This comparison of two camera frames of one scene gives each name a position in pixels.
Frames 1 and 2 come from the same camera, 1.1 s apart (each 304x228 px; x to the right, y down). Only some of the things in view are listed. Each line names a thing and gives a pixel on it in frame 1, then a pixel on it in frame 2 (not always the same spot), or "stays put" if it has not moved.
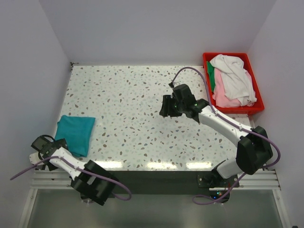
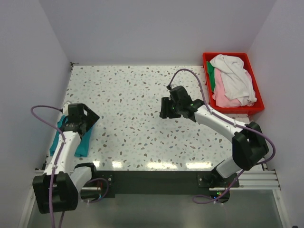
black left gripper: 61,142 to 91,118
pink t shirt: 219,95 stays put
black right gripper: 166,110 stays put
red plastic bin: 258,105 stays put
